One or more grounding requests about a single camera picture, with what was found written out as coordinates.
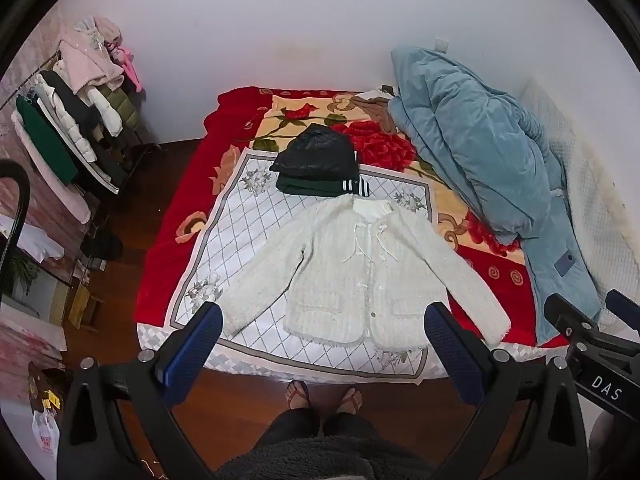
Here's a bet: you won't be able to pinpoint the white plastic bag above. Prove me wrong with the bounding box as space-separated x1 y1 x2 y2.
31 407 61 458

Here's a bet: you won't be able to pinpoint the white cloth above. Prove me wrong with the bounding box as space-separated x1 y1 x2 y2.
0 212 66 261

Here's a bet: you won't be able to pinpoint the olive puffer jacket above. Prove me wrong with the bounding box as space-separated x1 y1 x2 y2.
97 82 142 133

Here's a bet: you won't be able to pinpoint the person's foot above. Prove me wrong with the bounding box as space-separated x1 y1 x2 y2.
336 386 363 416
284 380 313 411

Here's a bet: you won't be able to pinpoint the black metal clothes rack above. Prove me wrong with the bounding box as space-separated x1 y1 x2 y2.
0 45 163 201

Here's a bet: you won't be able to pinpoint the black shoes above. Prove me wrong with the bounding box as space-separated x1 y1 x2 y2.
80 232 123 261

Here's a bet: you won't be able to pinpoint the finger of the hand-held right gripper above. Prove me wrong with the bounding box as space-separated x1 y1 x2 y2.
543 293 601 342
605 289 640 322

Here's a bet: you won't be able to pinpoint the green hanging garment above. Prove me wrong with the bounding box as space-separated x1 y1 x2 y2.
15 94 80 186

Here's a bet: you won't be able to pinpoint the small wooden stool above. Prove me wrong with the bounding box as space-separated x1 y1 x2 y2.
67 287 107 333

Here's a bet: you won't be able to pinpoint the person's dark pants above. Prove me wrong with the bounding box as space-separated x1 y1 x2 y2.
255 407 376 448

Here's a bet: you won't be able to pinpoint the white textured bed sheet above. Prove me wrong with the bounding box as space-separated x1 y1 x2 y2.
517 77 640 322

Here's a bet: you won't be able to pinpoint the person's dark fleece jacket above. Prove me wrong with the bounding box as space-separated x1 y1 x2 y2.
215 435 436 480

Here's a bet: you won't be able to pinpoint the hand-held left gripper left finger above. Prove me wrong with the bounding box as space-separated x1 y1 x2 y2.
56 301 224 480

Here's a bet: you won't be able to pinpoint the green potted plant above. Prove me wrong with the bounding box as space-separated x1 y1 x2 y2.
2 250 41 301

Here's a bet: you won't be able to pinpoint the red floral blanket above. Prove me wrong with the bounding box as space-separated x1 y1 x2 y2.
136 86 571 361

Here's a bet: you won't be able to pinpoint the person's left foot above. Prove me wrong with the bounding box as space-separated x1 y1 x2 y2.
284 380 313 411

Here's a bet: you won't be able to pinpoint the black hanging garment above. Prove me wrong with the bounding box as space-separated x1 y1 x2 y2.
40 70 101 136

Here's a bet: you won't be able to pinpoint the light blue quilt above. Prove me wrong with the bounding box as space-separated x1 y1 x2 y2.
387 44 603 346

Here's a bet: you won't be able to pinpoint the person's right foot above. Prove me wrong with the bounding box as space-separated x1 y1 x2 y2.
336 386 363 416

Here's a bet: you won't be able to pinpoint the green folded garment white stripes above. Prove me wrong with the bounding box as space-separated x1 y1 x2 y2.
275 172 371 197

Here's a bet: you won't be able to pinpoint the white fuzzy cardigan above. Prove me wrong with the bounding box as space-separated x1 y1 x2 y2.
216 195 512 352

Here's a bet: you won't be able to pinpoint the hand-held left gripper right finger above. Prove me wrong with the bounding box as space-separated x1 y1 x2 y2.
423 301 592 480

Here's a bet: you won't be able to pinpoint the brown cloth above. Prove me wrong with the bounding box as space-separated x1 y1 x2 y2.
350 92 397 128

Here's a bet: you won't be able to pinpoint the black hose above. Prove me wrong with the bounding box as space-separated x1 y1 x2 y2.
0 159 32 306

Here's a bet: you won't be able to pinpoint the black folded jacket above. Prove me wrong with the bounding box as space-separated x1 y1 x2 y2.
269 125 359 180

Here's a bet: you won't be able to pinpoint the pink coat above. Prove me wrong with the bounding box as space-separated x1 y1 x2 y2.
57 16 126 95

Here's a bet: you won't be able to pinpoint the white diamond-pattern blanket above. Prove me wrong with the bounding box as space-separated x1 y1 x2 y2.
137 151 451 386

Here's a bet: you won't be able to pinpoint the pale pink fleece cloth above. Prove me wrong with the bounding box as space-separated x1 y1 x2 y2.
11 110 92 223

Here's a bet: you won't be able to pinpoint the white puffer jacket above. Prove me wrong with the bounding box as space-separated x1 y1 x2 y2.
37 60 123 163

